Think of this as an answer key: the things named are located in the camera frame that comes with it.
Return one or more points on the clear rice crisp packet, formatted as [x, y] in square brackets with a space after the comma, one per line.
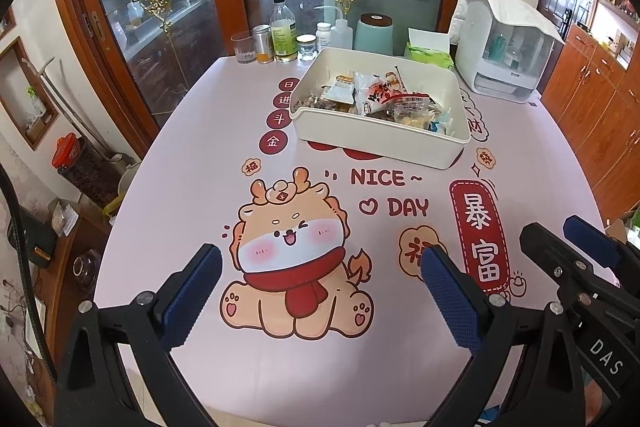
[415, 122]

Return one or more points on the white squeeze bottle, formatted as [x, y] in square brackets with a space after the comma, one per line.
[340, 36]

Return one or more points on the wooden side table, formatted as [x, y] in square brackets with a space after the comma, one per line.
[60, 257]

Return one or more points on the white countertop appliance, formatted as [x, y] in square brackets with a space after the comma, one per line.
[480, 57]

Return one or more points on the red lid jar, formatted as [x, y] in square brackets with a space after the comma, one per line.
[82, 167]

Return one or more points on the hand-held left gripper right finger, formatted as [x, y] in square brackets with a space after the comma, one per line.
[450, 297]

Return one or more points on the wooden wall cabinet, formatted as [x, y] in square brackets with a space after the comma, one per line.
[595, 107]

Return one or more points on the white plastic storage bin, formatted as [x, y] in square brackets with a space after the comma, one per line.
[370, 147]

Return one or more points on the wooden wall niche frame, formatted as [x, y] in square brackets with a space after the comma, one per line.
[47, 122]

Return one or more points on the blue white snack packet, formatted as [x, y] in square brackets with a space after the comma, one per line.
[441, 121]

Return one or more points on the white pill bottle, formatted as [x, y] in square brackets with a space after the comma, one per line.
[323, 37]

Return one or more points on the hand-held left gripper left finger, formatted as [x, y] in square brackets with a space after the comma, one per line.
[192, 297]

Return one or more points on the glass tumbler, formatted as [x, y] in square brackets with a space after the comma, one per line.
[243, 49]

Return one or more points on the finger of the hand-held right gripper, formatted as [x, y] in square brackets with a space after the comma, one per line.
[590, 239]
[565, 257]

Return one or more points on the dark red snack packet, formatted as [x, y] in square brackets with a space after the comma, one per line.
[415, 97]

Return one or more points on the teal canister brown lid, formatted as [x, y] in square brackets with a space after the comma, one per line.
[372, 34]

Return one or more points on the green label glass bottle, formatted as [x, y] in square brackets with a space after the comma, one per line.
[283, 38]

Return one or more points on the orange white snack packet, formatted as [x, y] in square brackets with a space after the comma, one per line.
[342, 89]

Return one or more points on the small glass jar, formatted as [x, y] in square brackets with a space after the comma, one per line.
[306, 48]

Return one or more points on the clear nut bar packet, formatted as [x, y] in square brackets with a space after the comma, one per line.
[407, 109]
[316, 101]

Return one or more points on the metal can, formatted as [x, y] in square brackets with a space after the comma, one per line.
[262, 46]

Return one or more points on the green tissue pack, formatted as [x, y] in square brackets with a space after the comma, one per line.
[430, 57]

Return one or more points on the yellow plastic scoop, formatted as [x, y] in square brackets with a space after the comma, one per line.
[112, 207]

